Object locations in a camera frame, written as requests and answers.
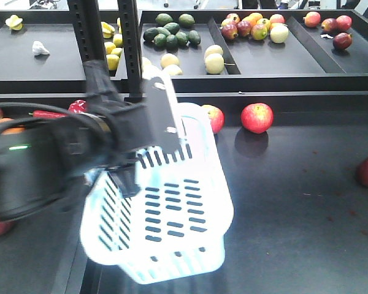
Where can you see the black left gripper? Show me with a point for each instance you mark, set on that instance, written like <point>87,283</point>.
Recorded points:
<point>128,124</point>

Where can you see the light blue plastic basket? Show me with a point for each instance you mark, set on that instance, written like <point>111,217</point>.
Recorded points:
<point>174,226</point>

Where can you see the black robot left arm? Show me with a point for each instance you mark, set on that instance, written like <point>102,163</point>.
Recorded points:
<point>40,158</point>

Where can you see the red bell pepper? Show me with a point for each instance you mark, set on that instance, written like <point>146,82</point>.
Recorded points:
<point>78,106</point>

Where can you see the red apple beside peaches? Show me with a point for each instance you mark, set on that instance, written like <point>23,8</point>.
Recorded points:
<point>216,117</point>

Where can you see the red chili pepper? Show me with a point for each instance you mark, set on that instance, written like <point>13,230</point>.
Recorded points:
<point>47,114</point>

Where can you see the white garlic bulb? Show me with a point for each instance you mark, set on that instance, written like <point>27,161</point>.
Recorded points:
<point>38,48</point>

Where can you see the red apple centre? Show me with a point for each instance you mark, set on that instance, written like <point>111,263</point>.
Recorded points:
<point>257,118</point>

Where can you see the black wooden display stand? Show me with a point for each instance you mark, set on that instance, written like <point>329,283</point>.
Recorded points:
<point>300,218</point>

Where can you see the black upper display tray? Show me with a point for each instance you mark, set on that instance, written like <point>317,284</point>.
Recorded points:
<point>306,61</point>

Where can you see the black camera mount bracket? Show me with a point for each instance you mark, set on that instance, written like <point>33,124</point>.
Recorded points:
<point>162,106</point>

